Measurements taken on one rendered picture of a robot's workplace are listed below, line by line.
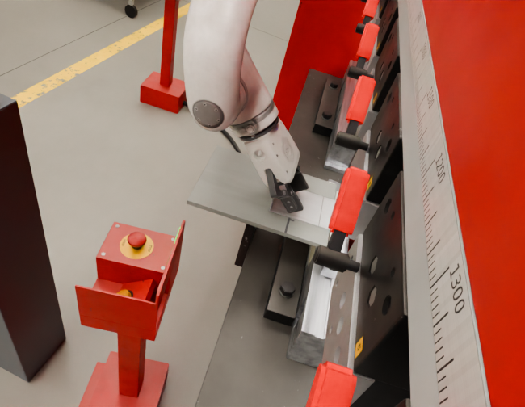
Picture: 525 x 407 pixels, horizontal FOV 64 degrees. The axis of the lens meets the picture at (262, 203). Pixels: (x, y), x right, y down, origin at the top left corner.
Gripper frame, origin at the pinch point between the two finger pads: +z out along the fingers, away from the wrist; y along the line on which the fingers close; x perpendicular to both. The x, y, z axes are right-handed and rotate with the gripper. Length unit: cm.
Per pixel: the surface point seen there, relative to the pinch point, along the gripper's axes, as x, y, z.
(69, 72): 181, 162, -20
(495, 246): -31, -46, -27
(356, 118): -18.9, -12.4, -17.5
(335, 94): 4, 66, 12
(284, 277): 5.4, -10.3, 11.1
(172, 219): 101, 73, 48
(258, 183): 7.1, 2.0, -3.0
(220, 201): 11.1, -5.9, -6.3
